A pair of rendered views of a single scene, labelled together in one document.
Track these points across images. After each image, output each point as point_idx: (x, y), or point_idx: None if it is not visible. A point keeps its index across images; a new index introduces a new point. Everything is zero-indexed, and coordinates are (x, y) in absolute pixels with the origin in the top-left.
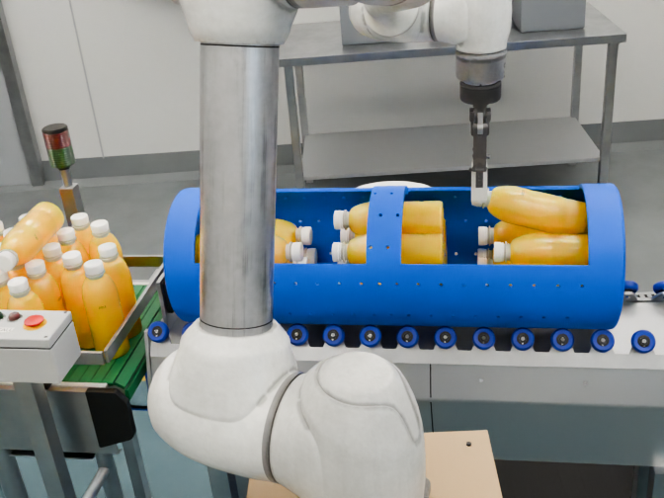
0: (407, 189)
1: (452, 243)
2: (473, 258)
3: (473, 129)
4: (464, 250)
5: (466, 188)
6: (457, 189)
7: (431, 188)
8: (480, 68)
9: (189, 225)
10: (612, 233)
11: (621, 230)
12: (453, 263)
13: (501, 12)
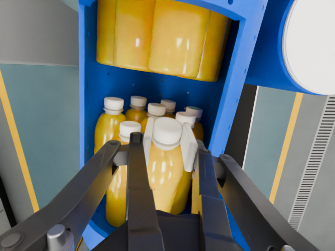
0: (238, 17)
1: (220, 87)
2: (207, 104)
3: (5, 232)
4: (213, 98)
5: (218, 117)
6: (221, 104)
7: (233, 62)
8: None
9: None
10: (85, 236)
11: (86, 245)
12: (207, 85)
13: None
